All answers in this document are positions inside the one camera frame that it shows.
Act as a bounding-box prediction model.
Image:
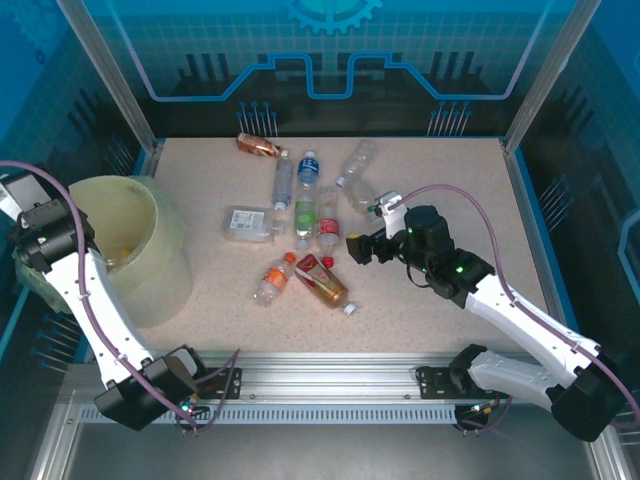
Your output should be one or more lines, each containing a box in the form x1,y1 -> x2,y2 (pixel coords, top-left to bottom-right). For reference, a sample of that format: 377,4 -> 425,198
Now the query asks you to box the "red label cola bottle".
317,185 -> 342,254

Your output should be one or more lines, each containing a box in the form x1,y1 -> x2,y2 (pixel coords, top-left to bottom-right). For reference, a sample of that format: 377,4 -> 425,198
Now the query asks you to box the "red label tea bottle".
294,253 -> 360,315

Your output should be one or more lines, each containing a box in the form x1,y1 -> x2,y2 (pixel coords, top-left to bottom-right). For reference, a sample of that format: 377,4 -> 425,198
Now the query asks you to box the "clear bottle green cap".
343,174 -> 377,216

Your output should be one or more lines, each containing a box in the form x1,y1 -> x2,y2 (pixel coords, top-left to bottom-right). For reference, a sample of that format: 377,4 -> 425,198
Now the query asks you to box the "green label clear bottle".
293,189 -> 320,252

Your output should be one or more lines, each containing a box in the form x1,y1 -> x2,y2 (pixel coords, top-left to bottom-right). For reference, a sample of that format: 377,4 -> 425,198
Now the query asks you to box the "clear ribbed bottle white cap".
335,139 -> 380,190

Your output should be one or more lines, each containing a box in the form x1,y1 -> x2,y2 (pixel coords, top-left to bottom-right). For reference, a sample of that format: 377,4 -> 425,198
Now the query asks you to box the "blue label water bottle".
297,150 -> 321,201

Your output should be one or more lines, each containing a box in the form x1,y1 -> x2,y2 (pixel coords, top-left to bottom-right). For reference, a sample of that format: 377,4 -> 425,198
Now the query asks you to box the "orange cap clear bottle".
253,252 -> 297,307

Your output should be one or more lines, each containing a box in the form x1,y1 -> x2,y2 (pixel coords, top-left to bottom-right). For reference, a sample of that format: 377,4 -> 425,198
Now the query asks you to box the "slim clear bottle blue cap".
272,157 -> 295,211

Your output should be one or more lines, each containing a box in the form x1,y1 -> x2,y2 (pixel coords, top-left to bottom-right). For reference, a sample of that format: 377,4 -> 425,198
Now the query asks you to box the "clear bottle white label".
222,205 -> 286,245

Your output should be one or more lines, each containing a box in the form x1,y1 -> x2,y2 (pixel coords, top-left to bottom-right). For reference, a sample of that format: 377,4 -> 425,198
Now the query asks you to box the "crushed brown plastic bottle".
236,132 -> 290,160

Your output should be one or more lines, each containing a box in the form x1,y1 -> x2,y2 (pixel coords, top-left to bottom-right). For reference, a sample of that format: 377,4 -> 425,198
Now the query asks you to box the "pale green waste bin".
12,174 -> 190,315

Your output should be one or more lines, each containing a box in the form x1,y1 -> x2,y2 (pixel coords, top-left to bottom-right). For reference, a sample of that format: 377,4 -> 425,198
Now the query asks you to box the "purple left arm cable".
0,159 -> 244,437

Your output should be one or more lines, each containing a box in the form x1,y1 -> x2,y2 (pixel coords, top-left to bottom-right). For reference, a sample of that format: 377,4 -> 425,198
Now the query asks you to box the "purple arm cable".
392,184 -> 640,436
0,159 -> 244,437

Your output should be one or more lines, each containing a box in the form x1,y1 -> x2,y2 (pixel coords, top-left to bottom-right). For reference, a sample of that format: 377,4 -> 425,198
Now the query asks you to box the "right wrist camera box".
372,192 -> 405,241

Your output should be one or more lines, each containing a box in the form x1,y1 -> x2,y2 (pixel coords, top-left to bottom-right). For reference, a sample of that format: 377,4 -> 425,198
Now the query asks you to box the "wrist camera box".
0,172 -> 46,221
372,192 -> 405,241

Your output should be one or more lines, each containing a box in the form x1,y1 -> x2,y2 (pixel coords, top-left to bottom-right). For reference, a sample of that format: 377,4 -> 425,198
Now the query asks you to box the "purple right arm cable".
392,184 -> 640,436

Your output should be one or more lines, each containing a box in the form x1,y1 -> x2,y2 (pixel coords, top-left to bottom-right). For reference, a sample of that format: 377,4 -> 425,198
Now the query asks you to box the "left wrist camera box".
0,172 -> 46,221

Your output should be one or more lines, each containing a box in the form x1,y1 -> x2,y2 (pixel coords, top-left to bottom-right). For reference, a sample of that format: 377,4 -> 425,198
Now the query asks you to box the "aluminium side rail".
499,138 -> 574,341
133,139 -> 166,180

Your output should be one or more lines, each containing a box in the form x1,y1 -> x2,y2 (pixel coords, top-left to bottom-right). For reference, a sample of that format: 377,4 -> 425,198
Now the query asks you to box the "aluminium mounting rail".
59,351 -> 601,407

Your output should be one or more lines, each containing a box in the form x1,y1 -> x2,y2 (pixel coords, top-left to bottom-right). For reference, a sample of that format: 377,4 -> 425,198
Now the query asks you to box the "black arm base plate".
192,367 -> 245,401
415,364 -> 511,400

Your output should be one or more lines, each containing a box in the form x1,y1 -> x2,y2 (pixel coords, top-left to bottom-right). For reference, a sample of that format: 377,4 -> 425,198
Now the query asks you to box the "slotted grey cable duct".
77,404 -> 459,426

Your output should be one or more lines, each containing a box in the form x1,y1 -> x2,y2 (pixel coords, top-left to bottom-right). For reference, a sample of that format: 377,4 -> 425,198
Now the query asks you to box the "aluminium frame post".
55,0 -> 162,154
502,0 -> 604,154

